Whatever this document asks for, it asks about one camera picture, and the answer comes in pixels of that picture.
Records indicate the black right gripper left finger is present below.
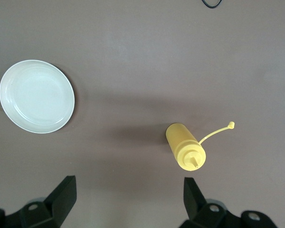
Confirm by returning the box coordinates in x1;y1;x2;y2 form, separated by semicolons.
0;175;76;228

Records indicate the beige round plate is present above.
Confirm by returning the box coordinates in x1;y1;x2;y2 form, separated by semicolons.
0;59;76;134

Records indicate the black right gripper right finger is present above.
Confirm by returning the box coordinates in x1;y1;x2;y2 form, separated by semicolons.
179;177;276;228

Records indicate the black looped table cable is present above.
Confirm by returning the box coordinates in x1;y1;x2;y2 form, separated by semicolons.
201;0;223;9

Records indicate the yellow mustard squeeze bottle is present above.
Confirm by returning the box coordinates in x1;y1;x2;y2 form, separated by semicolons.
165;121;236;171

